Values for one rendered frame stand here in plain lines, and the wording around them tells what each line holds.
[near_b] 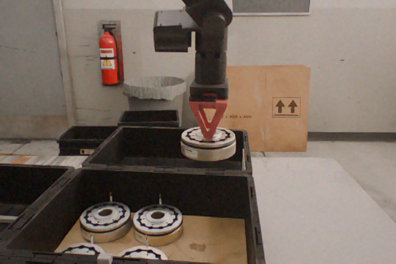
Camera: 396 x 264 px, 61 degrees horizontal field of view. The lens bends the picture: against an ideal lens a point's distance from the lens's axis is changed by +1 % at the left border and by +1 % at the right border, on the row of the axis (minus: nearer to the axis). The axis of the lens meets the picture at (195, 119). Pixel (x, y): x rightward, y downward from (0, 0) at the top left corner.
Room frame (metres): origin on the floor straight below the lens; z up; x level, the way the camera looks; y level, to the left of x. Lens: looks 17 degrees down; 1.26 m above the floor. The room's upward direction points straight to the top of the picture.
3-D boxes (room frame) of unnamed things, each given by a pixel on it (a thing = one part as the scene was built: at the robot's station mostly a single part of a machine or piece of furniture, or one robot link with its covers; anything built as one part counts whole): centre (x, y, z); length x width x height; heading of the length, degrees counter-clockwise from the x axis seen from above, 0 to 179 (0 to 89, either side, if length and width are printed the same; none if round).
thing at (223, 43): (0.60, -0.02, 1.23); 0.07 x 0.06 x 0.07; 90
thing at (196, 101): (0.59, -0.02, 1.10); 0.07 x 0.07 x 0.09; 84
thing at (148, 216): (0.61, 0.08, 0.86); 0.05 x 0.05 x 0.01
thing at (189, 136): (0.60, -0.02, 1.04); 0.10 x 0.10 x 0.01
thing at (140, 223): (0.61, 0.08, 0.86); 0.10 x 0.10 x 0.01
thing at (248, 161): (0.84, 0.06, 0.92); 0.40 x 0.30 x 0.02; 84
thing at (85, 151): (2.20, 0.71, 0.31); 0.40 x 0.30 x 0.34; 89
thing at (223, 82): (0.60, -0.03, 1.17); 0.10 x 0.07 x 0.07; 174
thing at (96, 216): (0.62, 0.19, 0.86); 0.05 x 0.05 x 0.01
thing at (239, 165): (0.84, 0.06, 0.87); 0.40 x 0.30 x 0.11; 84
